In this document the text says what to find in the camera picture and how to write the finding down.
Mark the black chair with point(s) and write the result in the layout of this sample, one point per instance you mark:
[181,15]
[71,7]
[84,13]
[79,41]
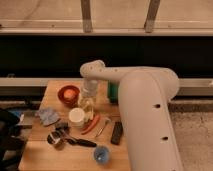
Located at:
[8,142]

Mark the small blue bowl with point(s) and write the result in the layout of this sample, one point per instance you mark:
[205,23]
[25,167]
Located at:
[101,155]

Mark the metal spoon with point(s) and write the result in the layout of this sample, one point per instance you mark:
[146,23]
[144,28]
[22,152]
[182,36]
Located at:
[106,122]

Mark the metal cup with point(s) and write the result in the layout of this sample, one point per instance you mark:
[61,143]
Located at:
[55,139]

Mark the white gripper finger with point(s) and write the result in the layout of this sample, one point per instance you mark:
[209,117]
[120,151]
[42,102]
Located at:
[93,102]
[82,102]

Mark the green tray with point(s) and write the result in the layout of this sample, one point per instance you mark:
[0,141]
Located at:
[112,92]

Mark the yellow banana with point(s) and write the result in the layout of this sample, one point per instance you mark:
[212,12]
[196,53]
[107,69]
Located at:
[88,110]

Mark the blue grey cloth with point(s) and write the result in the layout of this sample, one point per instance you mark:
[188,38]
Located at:
[48,116]

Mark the red bowl with orange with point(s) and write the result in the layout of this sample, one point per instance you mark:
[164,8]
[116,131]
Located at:
[69,95]

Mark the small dark block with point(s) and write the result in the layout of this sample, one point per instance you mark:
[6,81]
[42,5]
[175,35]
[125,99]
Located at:
[62,125]

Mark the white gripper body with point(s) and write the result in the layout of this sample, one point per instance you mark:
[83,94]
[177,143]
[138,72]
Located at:
[89,88]

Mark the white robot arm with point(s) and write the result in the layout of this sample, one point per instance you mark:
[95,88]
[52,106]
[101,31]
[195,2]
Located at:
[143,96]

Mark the white cup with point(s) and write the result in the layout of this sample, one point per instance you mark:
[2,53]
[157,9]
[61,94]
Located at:
[77,117]

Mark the black remote control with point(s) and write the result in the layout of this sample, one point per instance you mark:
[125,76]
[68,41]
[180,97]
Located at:
[117,133]

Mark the black handled tool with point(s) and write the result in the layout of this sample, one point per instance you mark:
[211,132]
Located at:
[80,142]

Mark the orange carrot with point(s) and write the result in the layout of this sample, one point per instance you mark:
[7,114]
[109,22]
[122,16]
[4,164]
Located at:
[92,125]

